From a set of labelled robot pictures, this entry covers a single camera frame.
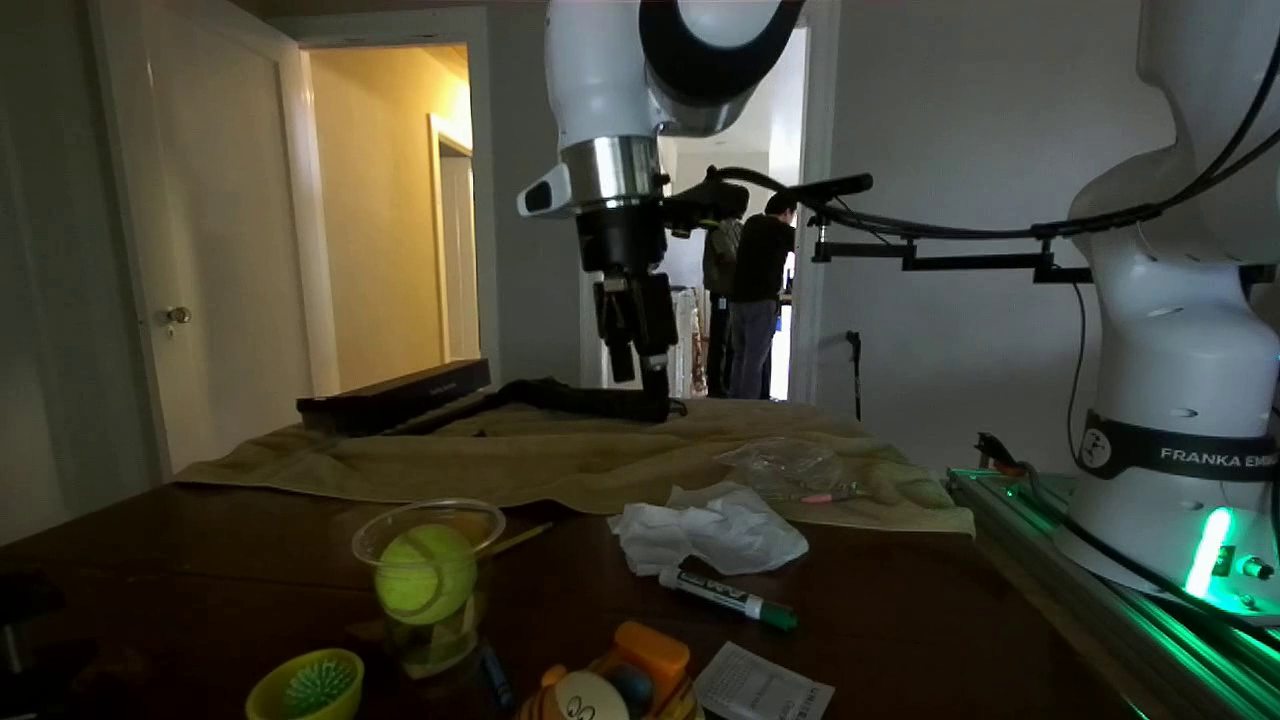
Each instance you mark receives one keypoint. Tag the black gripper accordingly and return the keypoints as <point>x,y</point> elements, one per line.
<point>622,241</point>

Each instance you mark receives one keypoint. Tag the white paper towel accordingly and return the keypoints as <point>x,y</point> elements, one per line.
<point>715,527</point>

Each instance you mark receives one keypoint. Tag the white marker with green cap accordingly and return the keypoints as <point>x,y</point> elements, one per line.
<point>724,598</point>

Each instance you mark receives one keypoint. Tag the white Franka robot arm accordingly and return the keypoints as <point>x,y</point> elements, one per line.
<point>603,66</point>

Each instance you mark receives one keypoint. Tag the tan yellow terry towel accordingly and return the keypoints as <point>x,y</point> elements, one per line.
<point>441,460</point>

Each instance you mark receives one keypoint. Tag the black long stand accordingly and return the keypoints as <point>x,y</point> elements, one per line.
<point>532,397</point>

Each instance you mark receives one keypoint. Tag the person in dark shirt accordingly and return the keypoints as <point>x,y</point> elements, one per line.
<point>760,294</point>

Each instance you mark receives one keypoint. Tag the white hallway door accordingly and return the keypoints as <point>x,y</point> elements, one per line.
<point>456,241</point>

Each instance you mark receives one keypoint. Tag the thin wooden stick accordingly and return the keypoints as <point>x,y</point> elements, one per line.
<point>523,536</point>

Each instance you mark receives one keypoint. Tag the long black box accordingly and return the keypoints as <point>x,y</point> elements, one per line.
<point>393,397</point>

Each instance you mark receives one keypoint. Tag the clear plastic bag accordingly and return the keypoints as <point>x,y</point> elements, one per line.
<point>841,473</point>

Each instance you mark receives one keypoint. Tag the yellow green tennis ball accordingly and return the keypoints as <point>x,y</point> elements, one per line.
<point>425,575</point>

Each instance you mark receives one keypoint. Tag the orange plastic toy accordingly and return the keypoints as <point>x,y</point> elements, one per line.
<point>646,662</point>

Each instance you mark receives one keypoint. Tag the clear plastic cup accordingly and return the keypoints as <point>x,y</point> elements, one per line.
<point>441,645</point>

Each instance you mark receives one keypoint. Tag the crinkled plastic wrapper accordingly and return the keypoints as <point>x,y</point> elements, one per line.
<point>760,686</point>

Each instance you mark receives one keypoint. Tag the dark door knob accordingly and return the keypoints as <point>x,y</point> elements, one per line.
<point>175,316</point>

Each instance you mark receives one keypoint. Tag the small yellow green bowl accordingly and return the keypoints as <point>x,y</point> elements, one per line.
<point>306,686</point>

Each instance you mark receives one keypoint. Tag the black stereo camera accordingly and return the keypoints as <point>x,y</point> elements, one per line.
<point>832,190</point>

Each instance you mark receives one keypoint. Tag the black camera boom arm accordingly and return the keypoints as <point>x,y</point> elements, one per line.
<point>934,257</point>

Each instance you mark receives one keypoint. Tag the green lit metal base frame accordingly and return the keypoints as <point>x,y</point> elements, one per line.
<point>1132,624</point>

